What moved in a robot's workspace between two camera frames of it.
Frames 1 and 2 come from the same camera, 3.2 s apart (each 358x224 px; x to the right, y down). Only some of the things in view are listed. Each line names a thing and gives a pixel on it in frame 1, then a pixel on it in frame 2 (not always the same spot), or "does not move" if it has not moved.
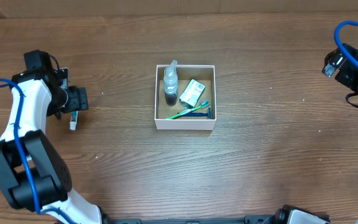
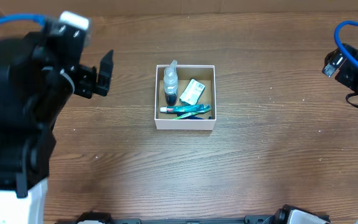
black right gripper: [339, 66] does not move
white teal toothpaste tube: [73, 120] to [184, 109]
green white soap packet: [192, 93] does not move
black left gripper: [79, 98] to [88, 84]
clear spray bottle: [171, 83] does not move
